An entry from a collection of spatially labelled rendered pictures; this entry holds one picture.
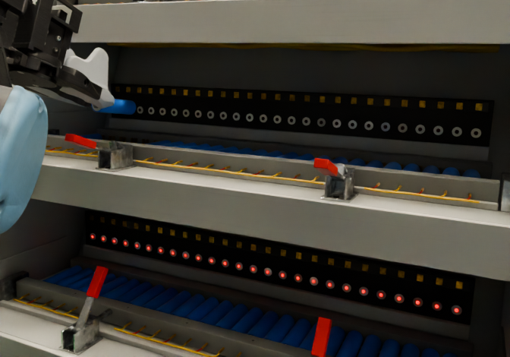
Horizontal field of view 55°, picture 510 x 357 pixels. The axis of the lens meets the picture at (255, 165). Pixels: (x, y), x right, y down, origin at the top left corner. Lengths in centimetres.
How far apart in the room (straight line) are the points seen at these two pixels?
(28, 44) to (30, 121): 20
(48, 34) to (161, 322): 33
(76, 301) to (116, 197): 16
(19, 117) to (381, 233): 30
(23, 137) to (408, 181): 34
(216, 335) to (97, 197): 20
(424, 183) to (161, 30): 33
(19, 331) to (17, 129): 40
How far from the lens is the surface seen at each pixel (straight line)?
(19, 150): 31
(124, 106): 64
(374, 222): 45
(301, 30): 52
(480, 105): 62
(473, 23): 49
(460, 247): 45
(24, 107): 30
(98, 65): 58
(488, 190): 49
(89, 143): 55
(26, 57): 51
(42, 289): 71
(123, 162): 59
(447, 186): 49
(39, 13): 51
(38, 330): 66
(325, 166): 40
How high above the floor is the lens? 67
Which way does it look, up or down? 7 degrees up
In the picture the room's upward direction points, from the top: 9 degrees clockwise
